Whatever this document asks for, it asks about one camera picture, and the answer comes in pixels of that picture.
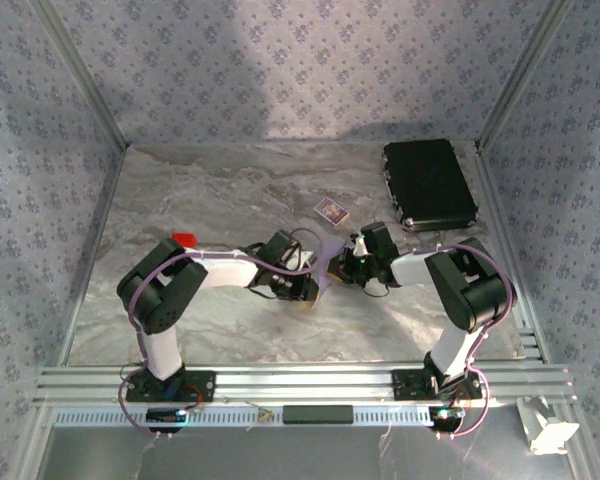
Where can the lilac paper sheet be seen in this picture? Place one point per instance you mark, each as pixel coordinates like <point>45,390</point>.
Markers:
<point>332,248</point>

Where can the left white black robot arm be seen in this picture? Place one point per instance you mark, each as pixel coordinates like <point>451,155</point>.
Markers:
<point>227,270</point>

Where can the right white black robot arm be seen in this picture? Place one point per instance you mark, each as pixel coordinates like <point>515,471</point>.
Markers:
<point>410,270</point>

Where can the small purple card box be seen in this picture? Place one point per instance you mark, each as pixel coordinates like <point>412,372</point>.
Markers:
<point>334,211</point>

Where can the black hard case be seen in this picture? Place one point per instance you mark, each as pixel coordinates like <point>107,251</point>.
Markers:
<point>425,180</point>

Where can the small red block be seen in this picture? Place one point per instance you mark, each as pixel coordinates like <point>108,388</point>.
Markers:
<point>185,238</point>

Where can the black rectangular bar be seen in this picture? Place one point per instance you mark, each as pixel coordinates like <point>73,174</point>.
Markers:
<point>317,415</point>

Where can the small controller board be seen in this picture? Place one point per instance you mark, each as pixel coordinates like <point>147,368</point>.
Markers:
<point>162,415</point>
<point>445,416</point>

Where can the aluminium mounting rail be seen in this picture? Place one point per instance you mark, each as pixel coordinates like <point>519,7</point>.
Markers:
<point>300,385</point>

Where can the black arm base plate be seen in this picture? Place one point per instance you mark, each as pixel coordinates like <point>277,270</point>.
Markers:
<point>405,386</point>
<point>205,386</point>

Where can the aluminium table side rail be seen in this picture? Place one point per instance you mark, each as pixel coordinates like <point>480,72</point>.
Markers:
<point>502,225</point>
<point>94,250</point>

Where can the white plastic bracket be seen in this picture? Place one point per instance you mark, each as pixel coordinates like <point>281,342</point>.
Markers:
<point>550,430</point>

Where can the aluminium frame post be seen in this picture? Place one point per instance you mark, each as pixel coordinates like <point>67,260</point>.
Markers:
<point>527,65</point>
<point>77,65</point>

